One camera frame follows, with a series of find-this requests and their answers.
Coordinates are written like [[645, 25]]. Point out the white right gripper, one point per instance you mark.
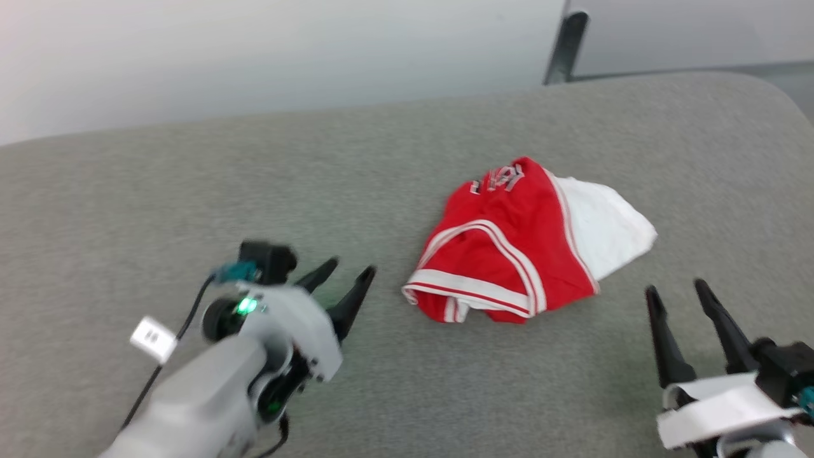
[[725, 407]]

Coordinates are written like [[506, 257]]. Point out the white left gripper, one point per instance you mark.
[[299, 324]]

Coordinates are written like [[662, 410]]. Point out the red and white garment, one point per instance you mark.
[[509, 242]]

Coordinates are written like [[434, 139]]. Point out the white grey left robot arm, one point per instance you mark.
[[191, 401]]

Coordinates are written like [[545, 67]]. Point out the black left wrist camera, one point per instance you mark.
[[270, 261]]

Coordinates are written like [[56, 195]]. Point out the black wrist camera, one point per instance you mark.
[[270, 261], [785, 372]]

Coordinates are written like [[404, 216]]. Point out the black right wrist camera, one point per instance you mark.
[[785, 372]]

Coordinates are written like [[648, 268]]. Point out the dark metal post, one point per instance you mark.
[[566, 44]]

